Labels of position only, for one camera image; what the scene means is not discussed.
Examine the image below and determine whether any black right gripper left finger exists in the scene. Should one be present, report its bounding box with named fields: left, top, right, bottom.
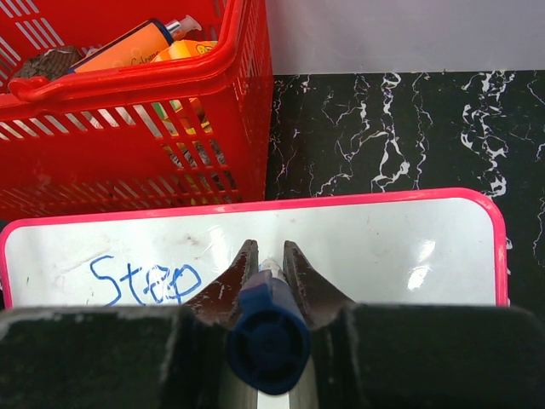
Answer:
left=1, top=239, right=258, bottom=408

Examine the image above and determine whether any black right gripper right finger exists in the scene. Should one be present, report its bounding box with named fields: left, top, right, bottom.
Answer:
left=283, top=241, right=544, bottom=408

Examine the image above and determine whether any blue whiteboard marker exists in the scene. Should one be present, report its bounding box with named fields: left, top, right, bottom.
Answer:
left=227, top=258, right=310, bottom=396

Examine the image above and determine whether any pink framed whiteboard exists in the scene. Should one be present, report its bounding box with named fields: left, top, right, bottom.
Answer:
left=1, top=187, right=508, bottom=308

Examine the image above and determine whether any red plastic basket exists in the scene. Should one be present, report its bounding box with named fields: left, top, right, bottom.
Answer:
left=1, top=1, right=273, bottom=221

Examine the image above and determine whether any orange pump bottle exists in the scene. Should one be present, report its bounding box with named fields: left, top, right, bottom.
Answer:
left=67, top=14, right=203, bottom=73

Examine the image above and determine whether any yellow green striped sponge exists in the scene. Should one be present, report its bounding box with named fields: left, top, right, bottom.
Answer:
left=152, top=39, right=217, bottom=62

